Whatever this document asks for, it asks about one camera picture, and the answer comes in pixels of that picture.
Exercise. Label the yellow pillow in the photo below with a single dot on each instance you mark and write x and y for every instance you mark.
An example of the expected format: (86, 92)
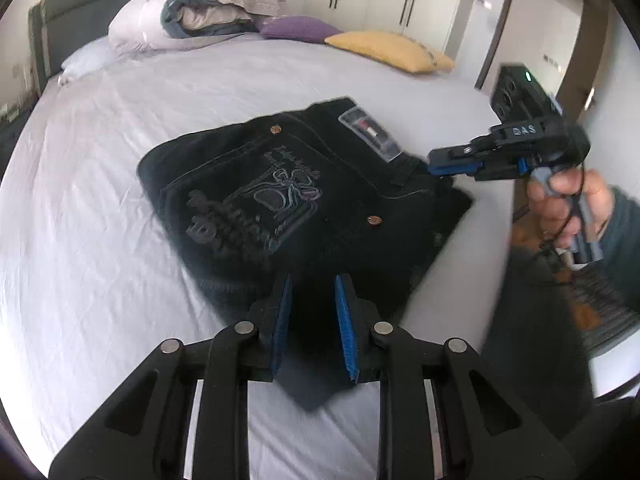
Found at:
(390, 50)

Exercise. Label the person's right forearm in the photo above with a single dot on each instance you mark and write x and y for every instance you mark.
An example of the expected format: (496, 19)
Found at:
(622, 240)

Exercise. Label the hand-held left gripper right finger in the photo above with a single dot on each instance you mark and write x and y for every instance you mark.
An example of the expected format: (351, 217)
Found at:
(345, 325)

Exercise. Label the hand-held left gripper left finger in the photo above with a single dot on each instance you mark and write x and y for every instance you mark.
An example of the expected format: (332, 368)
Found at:
(281, 320)

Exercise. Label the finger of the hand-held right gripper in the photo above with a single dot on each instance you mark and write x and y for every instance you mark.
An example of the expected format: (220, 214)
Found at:
(460, 156)

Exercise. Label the folded white grey duvet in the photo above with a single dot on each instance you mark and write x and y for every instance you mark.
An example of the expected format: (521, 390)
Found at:
(200, 5)

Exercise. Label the striped floor mat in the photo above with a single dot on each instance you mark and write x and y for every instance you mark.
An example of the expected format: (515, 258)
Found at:
(610, 305)

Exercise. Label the purple pillow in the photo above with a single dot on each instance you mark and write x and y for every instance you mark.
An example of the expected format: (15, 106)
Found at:
(300, 29)

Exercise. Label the white pillow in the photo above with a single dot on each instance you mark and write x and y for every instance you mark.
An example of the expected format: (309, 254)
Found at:
(90, 57)

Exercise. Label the person's leg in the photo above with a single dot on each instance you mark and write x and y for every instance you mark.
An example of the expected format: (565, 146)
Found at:
(540, 335)

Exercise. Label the bed with white sheet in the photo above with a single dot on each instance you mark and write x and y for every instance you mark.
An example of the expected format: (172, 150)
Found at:
(100, 210)

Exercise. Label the person's right hand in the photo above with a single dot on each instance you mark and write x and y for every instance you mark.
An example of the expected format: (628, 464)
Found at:
(545, 207)

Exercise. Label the black pants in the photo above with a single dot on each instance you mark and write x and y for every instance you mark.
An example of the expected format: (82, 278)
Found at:
(325, 200)

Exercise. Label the wooden door frame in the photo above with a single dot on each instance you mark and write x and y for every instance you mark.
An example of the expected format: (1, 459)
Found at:
(600, 25)

